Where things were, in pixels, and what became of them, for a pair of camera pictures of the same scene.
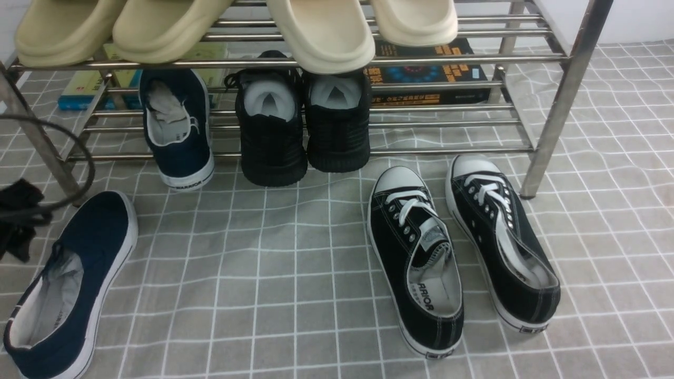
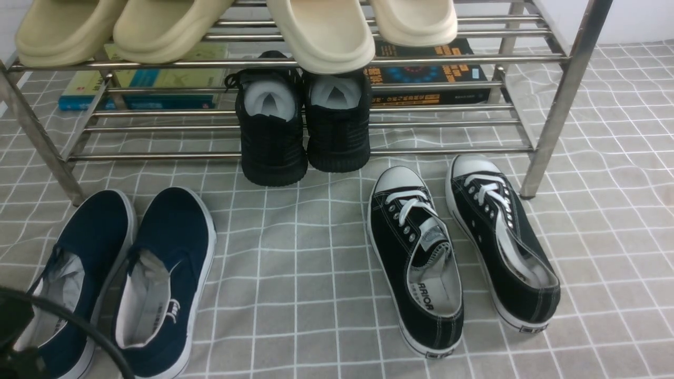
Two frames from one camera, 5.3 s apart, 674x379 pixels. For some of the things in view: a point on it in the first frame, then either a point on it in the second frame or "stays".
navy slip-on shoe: x=177 y=110 -> x=164 y=282
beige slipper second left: x=161 y=31 stays
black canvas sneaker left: x=415 y=249 stays
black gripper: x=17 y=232 -> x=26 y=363
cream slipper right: x=415 y=23 stays
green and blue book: x=122 y=91 stays
